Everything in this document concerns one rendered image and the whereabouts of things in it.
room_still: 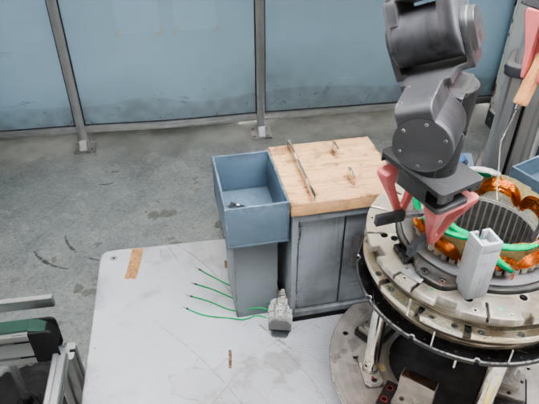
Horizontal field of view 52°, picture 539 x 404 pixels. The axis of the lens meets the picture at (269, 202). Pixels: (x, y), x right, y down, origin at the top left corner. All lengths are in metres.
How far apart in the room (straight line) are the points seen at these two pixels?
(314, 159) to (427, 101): 0.52
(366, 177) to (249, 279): 0.28
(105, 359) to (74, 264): 1.43
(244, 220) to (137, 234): 1.68
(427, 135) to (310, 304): 0.62
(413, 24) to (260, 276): 0.60
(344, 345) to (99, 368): 0.44
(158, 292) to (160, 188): 1.70
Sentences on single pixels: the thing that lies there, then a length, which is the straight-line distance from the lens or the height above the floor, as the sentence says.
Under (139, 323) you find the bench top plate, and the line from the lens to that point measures 1.11.
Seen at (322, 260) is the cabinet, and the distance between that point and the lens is 1.00.
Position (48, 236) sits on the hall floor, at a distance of 2.67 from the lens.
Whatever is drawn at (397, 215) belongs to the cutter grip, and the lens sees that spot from 0.71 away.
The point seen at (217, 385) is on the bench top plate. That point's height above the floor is 0.78.
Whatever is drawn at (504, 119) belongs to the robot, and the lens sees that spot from 1.25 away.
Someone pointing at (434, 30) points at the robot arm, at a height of 1.42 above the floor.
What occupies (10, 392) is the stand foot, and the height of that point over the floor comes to 0.02.
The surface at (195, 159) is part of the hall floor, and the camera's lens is 3.03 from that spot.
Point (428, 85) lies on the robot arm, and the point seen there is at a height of 1.38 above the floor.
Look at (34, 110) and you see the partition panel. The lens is 3.21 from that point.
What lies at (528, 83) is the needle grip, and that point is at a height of 1.33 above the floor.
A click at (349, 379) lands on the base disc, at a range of 0.99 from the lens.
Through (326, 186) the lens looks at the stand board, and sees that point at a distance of 0.94.
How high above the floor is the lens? 1.60
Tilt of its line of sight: 37 degrees down
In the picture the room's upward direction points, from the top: straight up
